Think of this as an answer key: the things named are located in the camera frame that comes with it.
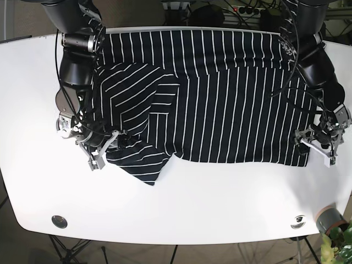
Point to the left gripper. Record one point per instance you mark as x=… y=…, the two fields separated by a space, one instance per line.
x=326 y=136

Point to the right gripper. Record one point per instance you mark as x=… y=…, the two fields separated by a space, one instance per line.
x=93 y=144

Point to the left metal table grommet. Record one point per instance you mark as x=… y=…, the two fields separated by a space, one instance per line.
x=59 y=221

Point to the grey plant pot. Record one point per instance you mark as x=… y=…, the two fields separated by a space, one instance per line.
x=328 y=218

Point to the black white striped T-shirt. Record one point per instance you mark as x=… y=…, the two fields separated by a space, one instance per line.
x=210 y=96

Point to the green plant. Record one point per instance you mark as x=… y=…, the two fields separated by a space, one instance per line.
x=336 y=247

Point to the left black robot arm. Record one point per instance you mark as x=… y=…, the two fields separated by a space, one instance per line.
x=301 y=39

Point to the right metal table grommet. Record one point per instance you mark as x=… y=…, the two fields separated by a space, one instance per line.
x=298 y=222

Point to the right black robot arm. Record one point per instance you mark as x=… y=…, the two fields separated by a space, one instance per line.
x=81 y=33

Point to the metal table grommet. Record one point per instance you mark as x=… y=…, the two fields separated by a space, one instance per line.
x=298 y=222
x=59 y=221

